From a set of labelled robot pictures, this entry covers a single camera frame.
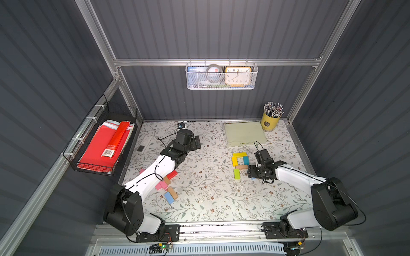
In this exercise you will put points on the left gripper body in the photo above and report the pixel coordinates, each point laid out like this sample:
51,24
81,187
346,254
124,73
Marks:
194,142

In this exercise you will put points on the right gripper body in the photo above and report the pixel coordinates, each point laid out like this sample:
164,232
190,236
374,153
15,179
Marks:
253,171

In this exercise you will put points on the teal block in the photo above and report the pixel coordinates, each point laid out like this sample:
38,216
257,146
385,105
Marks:
246,160

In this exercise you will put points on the tan wooden block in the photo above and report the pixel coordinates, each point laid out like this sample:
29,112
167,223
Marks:
241,167

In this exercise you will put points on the green block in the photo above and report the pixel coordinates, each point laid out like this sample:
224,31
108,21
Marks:
237,174

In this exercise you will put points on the yellow block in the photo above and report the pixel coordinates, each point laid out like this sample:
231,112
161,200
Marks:
239,155
234,161

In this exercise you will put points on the red block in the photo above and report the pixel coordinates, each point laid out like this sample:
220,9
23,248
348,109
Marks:
172,174

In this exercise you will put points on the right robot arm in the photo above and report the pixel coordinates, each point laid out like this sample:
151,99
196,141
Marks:
332,207

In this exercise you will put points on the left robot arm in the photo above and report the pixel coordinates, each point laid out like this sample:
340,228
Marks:
125,211

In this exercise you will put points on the white remote control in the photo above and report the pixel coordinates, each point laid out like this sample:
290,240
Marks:
140,149

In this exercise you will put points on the pale green workspace book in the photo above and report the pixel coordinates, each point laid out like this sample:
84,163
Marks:
244,133

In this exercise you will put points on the tan block middle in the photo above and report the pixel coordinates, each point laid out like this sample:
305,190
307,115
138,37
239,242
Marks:
166,181

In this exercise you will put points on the tan block front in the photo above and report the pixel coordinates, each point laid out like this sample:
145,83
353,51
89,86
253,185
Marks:
172,193

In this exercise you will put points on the yellow pen cup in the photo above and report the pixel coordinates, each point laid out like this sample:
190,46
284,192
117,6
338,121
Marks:
272,112

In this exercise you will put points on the blue block front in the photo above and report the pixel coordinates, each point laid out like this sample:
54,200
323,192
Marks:
169,198

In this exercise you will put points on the grey tape roll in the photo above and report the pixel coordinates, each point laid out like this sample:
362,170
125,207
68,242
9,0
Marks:
214,74

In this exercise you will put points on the red long box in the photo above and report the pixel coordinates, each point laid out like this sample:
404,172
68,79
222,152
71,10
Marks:
115,140

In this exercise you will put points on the yellow square clock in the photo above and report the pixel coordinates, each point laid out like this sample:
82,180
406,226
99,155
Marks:
238,76

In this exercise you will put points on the red folder stack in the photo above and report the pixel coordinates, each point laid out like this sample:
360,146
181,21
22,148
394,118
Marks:
92,159

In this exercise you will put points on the green circuit board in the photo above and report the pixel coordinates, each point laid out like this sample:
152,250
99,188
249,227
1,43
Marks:
160,248

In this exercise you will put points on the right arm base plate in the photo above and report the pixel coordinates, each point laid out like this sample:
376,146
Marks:
282,230

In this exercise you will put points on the white wire wall basket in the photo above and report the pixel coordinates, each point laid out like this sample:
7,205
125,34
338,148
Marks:
196,75

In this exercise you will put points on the black wire side basket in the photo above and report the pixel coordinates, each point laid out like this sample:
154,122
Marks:
107,110

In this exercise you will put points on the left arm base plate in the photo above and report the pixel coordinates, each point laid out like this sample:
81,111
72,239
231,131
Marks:
165,233

